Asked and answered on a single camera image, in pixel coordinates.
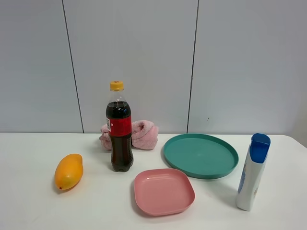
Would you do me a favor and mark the yellow mango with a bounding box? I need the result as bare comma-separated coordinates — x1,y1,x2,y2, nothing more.
54,154,83,191

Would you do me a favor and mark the cola bottle yellow cap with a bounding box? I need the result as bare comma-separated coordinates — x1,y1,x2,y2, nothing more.
106,81,133,172

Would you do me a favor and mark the pink folded towel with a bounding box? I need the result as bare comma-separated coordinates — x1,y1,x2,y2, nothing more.
99,120,159,150

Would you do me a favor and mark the teal round plate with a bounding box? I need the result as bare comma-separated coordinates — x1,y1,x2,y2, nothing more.
163,134,239,180

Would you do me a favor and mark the white bottle blue cap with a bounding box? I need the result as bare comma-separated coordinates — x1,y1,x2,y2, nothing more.
236,133,271,211

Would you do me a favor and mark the pink square plate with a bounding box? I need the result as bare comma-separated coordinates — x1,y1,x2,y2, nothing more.
134,168,195,216

